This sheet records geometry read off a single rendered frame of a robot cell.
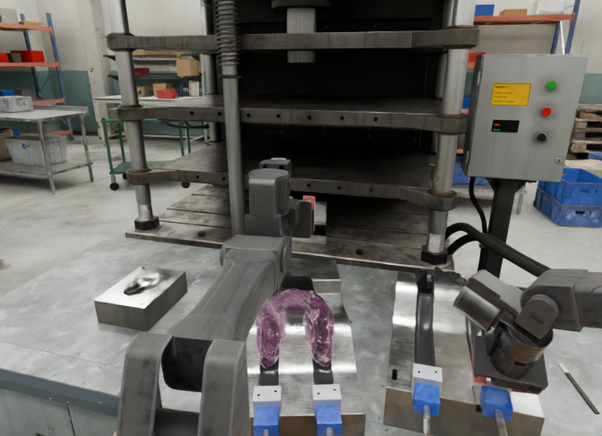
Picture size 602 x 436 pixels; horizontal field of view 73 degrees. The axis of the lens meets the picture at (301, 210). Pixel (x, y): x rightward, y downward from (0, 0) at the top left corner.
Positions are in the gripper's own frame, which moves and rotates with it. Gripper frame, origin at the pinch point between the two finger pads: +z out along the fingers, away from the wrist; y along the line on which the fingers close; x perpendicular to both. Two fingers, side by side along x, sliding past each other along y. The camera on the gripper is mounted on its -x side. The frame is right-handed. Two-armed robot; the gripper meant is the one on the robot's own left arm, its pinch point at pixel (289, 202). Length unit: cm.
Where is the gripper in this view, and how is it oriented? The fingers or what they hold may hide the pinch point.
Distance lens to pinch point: 77.5
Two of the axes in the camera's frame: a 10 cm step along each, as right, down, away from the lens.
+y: -9.9, -0.5, 1.4
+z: 1.5, -3.1, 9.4
